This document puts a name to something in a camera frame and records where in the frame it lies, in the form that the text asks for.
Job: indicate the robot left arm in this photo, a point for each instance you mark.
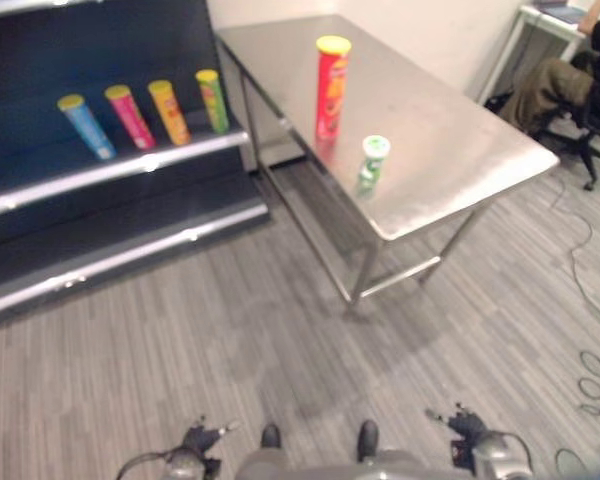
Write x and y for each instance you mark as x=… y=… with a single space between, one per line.
x=186 y=466

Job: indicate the white desk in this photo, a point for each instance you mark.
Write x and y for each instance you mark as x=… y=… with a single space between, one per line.
x=535 y=35

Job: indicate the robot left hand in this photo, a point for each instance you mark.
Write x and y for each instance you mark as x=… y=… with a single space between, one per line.
x=200 y=439

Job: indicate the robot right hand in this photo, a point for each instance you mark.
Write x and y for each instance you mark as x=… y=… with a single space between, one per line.
x=467 y=425

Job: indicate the olive brown jacket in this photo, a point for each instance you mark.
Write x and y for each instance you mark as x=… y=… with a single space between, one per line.
x=545 y=95

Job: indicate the stainless steel table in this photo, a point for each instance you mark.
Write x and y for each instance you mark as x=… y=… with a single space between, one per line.
x=380 y=135

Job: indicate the green bottle white cap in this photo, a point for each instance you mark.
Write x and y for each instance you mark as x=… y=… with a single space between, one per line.
x=371 y=167

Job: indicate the green chips can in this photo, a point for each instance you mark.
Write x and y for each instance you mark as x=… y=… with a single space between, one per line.
x=213 y=101

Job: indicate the robot body and legs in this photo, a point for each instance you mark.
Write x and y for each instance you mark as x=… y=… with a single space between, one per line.
x=325 y=457

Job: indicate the pink chips can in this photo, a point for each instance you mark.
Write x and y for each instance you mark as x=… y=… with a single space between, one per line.
x=130 y=117

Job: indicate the dark store shelf unit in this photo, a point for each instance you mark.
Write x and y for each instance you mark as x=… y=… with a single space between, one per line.
x=105 y=165

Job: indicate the blue chips can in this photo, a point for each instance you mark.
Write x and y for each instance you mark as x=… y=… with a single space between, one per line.
x=87 y=127

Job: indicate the black office chair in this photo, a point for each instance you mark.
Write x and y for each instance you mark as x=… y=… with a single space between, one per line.
x=587 y=135

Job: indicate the red chips can yellow lid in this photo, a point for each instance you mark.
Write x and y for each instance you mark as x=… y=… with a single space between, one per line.
x=331 y=89

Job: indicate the orange chips can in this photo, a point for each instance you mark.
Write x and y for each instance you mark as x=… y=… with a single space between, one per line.
x=170 y=113

